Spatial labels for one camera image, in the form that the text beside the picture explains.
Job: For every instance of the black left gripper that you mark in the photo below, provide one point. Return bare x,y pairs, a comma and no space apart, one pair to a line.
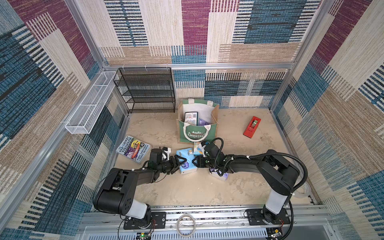
175,166

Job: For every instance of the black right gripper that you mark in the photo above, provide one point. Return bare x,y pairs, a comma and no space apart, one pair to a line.
202,161

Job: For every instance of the white cartoon tissue pack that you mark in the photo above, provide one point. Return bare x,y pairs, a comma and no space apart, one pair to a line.
198,149

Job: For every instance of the light blue tissue pack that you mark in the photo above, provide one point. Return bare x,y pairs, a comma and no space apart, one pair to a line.
188,154

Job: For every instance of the purple tissue pack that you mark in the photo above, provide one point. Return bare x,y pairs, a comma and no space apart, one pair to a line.
202,122
218,174

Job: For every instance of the green canvas Christmas bag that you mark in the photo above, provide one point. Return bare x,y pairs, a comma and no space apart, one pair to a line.
207,110

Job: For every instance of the green white box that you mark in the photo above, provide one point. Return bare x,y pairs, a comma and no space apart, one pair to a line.
191,118

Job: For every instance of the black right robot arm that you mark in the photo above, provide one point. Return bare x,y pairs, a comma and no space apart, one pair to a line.
283,172

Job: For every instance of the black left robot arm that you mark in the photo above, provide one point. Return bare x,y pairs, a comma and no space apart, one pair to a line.
116,194

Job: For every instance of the colourful children's book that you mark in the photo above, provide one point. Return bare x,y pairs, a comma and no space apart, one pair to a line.
133,149

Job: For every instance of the red tape dispenser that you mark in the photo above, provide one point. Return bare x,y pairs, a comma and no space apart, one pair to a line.
252,127

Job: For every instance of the clear tape roll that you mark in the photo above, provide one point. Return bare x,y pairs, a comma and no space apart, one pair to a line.
303,191

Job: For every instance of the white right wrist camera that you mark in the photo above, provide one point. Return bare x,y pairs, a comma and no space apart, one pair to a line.
204,147

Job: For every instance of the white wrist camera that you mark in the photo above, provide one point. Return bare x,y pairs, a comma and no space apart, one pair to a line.
166,152
204,147

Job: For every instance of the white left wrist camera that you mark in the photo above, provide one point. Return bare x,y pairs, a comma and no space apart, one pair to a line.
166,152

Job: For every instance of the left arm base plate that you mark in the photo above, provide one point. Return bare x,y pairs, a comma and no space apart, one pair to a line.
155,220

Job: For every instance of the black wire shelf rack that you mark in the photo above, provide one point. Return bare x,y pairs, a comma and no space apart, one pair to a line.
147,90

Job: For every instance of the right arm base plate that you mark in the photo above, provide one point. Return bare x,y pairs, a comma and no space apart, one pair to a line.
259,217

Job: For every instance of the white wire mesh basket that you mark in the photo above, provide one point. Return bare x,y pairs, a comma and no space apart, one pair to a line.
87,113

